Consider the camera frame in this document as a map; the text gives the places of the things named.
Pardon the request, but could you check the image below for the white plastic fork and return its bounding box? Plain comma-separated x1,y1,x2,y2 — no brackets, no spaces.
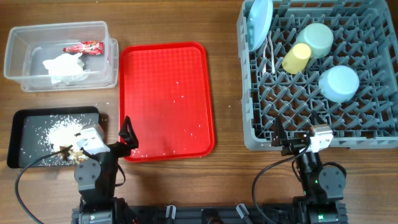
268,31,276,75

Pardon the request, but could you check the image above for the large light blue plate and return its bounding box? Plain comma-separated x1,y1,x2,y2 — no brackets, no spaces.
247,0,274,51

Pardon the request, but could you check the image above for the grey dishwasher rack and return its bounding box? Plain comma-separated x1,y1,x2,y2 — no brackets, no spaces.
236,1,397,151

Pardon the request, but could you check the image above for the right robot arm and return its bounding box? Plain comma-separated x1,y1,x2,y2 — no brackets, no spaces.
271,116,348,224

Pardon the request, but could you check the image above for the red serving tray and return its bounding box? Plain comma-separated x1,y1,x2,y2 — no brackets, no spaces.
119,42,215,162

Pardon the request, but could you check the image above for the white plastic spoon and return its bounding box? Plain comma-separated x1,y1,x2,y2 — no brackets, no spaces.
262,40,268,76

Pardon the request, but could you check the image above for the small light blue bowl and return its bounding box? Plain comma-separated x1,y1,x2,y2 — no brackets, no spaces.
318,65,359,103

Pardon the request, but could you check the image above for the black food waste tray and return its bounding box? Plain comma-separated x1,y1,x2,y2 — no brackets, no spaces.
7,106,100,169

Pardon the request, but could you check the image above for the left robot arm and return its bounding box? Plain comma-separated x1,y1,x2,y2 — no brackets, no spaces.
71,116,139,224

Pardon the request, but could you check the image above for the mint green bowl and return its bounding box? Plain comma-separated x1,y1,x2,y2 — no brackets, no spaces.
295,23,334,58

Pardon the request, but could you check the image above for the white napkin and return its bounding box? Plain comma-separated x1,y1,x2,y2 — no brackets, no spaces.
43,53,90,85

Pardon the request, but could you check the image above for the yellow plastic cup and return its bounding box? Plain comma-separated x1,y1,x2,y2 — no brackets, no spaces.
282,43,312,74

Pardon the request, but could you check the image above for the food scraps and rice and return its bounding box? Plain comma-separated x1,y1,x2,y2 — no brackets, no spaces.
18,113,99,167

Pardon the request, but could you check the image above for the red snack wrapper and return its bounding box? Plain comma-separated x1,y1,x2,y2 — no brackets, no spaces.
63,40,104,55

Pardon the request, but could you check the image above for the clear plastic waste bin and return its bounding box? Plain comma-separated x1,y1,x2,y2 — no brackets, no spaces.
3,21,119,92

